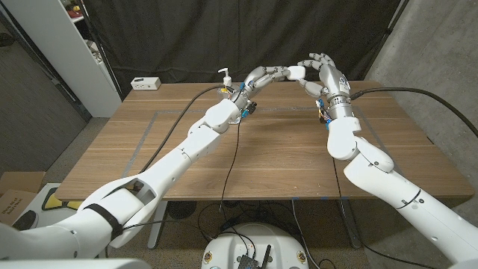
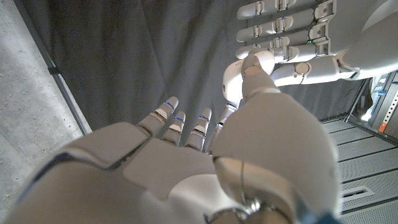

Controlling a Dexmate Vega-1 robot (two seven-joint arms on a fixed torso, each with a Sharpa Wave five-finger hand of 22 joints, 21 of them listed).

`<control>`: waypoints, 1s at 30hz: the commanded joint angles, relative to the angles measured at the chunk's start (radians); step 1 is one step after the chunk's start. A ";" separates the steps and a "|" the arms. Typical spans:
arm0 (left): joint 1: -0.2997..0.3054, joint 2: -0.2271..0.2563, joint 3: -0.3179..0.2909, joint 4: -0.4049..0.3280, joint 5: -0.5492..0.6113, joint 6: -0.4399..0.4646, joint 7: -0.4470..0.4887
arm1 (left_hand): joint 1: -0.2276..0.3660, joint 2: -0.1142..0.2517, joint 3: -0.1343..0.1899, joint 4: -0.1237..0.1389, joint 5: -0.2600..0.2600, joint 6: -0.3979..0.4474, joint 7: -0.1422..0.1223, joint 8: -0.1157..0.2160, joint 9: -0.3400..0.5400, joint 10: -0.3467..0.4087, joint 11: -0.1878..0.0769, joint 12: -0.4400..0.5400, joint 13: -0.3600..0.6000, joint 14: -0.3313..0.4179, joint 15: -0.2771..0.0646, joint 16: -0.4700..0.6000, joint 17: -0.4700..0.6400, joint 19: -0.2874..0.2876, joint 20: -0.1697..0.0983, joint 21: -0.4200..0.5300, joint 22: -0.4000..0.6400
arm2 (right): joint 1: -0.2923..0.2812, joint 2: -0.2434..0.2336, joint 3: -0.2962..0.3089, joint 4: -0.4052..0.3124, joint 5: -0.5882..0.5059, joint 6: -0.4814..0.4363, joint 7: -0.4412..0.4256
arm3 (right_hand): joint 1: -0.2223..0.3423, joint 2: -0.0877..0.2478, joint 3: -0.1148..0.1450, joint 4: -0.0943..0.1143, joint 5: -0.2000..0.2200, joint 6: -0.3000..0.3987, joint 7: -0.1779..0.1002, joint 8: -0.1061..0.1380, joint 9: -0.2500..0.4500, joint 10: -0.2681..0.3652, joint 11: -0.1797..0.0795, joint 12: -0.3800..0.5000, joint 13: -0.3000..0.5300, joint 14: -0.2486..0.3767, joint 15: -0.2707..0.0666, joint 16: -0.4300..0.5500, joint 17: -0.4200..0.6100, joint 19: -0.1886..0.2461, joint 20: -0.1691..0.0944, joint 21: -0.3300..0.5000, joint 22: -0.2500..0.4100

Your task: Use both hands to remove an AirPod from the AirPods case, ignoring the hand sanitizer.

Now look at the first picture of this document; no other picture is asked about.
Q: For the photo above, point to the black backdrop stand pole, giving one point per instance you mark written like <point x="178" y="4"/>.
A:
<point x="102" y="52"/>
<point x="384" y="37"/>

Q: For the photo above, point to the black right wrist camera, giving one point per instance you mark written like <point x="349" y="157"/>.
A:
<point x="323" y="114"/>

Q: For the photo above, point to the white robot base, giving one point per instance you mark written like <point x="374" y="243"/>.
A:
<point x="231" y="246"/>

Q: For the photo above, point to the black antenna module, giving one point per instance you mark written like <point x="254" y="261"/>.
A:
<point x="250" y="261"/>

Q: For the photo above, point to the white power strip box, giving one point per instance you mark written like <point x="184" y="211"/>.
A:
<point x="145" y="83"/>

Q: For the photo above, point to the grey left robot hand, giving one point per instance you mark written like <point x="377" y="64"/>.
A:
<point x="257" y="76"/>

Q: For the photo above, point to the white shelf cabinet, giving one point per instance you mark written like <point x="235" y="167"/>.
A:
<point x="67" y="56"/>

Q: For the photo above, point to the clear hand sanitizer pump bottle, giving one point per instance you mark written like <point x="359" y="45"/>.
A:
<point x="226" y="79"/>

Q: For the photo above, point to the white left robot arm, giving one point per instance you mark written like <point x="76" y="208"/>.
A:
<point x="168" y="168"/>

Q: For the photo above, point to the white AirPods case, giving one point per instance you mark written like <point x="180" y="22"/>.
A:
<point x="297" y="73"/>

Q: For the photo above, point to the brown cardboard box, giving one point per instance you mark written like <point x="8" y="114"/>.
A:
<point x="15" y="190"/>

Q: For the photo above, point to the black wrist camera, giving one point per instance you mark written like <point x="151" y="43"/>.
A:
<point x="323" y="114"/>
<point x="250" y="108"/>

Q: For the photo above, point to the black backdrop curtain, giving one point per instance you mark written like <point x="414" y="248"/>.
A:
<point x="186" y="37"/>

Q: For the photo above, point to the grey metal table leg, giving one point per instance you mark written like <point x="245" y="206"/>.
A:
<point x="349" y="224"/>
<point x="157" y="228"/>

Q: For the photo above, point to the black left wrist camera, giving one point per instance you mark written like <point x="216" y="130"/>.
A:
<point x="250" y="108"/>

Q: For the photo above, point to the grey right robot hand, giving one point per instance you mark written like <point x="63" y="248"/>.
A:
<point x="334" y="82"/>

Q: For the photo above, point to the black round fan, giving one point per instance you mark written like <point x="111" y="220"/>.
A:
<point x="182" y="209"/>

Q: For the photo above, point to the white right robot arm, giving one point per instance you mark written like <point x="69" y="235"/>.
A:
<point x="373" y="168"/>

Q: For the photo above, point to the white floor board black marks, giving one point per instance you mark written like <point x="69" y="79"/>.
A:
<point x="45" y="216"/>

